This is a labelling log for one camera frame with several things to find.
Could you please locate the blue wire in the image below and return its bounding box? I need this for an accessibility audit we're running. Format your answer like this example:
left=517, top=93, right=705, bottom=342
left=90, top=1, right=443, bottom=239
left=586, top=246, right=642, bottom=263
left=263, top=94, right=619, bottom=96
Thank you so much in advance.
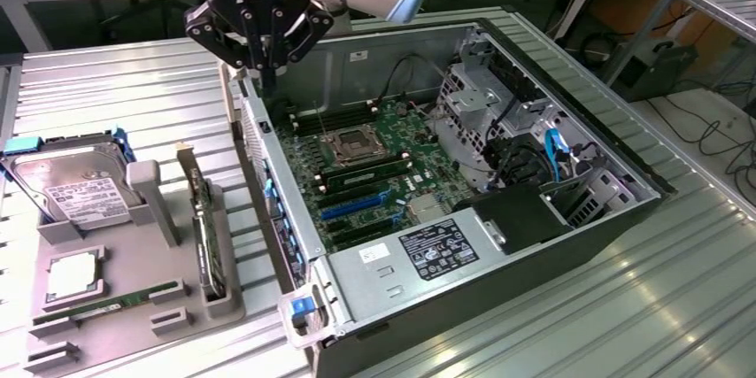
left=543, top=127, right=571, bottom=184

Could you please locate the open black PC case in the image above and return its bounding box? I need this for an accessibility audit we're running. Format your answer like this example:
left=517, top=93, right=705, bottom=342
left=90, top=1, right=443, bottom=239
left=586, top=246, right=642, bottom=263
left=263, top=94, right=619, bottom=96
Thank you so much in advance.
left=215, top=17, right=678, bottom=378

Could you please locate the green RAM stick in slot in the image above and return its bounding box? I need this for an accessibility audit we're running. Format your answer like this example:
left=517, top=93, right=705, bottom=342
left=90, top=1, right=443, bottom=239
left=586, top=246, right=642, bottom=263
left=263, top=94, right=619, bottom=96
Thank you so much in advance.
left=323, top=163, right=411, bottom=189

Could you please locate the silver CPU chip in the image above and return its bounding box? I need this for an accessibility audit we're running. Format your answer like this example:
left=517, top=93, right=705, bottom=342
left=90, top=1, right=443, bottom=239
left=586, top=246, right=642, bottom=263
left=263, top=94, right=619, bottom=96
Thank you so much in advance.
left=45, top=256, right=99, bottom=297

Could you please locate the silver hard disk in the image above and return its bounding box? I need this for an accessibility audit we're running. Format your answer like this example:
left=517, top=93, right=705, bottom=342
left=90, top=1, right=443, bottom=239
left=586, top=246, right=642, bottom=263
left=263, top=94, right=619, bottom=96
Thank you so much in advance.
left=9, top=143, right=137, bottom=231

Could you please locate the hard drive with blue caddy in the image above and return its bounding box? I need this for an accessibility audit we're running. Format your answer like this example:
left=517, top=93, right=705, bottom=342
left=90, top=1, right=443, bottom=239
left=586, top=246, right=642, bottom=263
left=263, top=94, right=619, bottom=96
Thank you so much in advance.
left=0, top=127, right=138, bottom=184

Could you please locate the green motherboard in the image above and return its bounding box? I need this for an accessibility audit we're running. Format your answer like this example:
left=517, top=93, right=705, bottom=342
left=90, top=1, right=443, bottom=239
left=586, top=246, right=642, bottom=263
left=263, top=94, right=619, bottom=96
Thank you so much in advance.
left=274, top=98, right=481, bottom=255

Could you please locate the silver chipset heatsink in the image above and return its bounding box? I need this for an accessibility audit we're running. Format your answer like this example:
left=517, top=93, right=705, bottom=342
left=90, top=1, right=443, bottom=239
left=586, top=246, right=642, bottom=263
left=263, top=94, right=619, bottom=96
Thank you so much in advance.
left=406, top=196, right=450, bottom=225

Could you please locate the black plastic shroud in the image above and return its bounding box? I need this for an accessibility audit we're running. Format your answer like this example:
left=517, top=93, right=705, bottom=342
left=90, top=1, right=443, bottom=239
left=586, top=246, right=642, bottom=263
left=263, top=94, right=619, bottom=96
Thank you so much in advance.
left=450, top=182, right=574, bottom=256

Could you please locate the black wire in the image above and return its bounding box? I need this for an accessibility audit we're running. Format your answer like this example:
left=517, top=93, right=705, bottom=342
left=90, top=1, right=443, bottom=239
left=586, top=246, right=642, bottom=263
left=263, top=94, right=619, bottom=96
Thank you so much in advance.
left=378, top=54, right=442, bottom=105

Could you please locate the graphics card with metal bracket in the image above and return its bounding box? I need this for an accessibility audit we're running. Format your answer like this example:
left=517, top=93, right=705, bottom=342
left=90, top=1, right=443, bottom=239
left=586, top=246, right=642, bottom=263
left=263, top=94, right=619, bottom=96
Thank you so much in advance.
left=174, top=141, right=230, bottom=300

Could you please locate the grey power supply unit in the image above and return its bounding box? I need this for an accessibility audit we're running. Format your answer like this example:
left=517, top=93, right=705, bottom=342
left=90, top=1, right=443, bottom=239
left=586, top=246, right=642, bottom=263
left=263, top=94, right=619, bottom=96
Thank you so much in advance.
left=323, top=207, right=574, bottom=324

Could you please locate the blue case latch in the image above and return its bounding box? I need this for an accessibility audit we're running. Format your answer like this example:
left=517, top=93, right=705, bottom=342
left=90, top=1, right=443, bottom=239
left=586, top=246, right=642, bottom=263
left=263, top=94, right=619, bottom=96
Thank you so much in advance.
left=287, top=296, right=314, bottom=321

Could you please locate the grey parts rack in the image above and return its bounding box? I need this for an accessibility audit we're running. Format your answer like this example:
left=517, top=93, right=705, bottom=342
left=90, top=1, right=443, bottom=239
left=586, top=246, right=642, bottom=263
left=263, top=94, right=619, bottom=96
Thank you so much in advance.
left=22, top=158, right=249, bottom=374

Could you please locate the metal disk bay cage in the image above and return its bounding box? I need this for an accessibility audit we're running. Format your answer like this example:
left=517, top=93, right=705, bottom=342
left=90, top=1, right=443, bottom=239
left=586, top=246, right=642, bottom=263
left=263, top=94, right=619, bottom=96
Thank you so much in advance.
left=435, top=63, right=515, bottom=175

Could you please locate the blue expansion slot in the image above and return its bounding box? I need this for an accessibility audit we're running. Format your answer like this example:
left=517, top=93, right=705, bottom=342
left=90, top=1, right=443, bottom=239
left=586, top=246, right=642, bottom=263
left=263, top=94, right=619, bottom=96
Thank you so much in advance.
left=317, top=194, right=386, bottom=220

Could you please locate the black box on floor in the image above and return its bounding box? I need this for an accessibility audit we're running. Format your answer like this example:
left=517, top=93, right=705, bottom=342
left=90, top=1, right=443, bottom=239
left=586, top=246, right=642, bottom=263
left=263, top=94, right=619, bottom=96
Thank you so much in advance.
left=610, top=39, right=698, bottom=103

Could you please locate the CPU socket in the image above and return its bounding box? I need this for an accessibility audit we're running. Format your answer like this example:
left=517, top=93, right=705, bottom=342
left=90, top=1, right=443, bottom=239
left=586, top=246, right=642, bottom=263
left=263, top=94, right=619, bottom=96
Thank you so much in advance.
left=317, top=127, right=386, bottom=167

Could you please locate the metal frame table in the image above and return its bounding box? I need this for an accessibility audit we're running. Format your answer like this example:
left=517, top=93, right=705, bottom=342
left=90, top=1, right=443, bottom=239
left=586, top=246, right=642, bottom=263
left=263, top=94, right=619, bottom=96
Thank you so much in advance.
left=606, top=0, right=756, bottom=87

